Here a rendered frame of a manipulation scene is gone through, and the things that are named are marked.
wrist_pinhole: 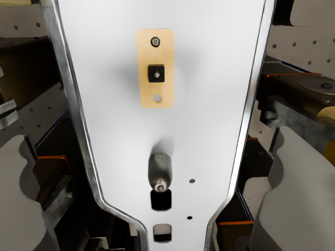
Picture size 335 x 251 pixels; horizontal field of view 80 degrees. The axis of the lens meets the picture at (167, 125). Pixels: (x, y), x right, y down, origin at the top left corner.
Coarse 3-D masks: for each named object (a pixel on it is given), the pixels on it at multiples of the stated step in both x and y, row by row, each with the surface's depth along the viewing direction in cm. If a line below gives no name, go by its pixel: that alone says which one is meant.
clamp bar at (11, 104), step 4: (0, 68) 16; (0, 72) 16; (0, 76) 16; (8, 100) 17; (12, 100) 18; (0, 104) 17; (4, 104) 17; (8, 104) 17; (12, 104) 18; (0, 108) 17; (4, 108) 17; (8, 108) 17; (12, 108) 18; (0, 112) 17; (4, 112) 17
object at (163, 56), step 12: (144, 36) 20; (156, 36) 20; (168, 36) 20; (144, 48) 20; (156, 48) 20; (168, 48) 20; (144, 60) 21; (156, 60) 21; (168, 60) 21; (144, 72) 21; (168, 72) 22; (144, 84) 22; (156, 84) 22; (168, 84) 22; (144, 96) 23; (168, 96) 23
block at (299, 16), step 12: (288, 0) 22; (300, 0) 21; (312, 0) 21; (324, 0) 21; (276, 12) 24; (288, 12) 22; (300, 12) 21; (312, 12) 22; (324, 12) 22; (276, 24) 25; (288, 24) 23; (300, 24) 22; (312, 24) 22; (324, 24) 22
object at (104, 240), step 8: (104, 216) 41; (112, 216) 42; (96, 224) 39; (104, 224) 39; (112, 224) 42; (96, 232) 38; (104, 232) 38; (112, 232) 42; (104, 240) 38; (104, 248) 39
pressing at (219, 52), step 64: (64, 0) 18; (128, 0) 18; (192, 0) 19; (256, 0) 19; (64, 64) 21; (128, 64) 21; (192, 64) 22; (256, 64) 22; (128, 128) 25; (192, 128) 26; (128, 192) 30; (192, 192) 31
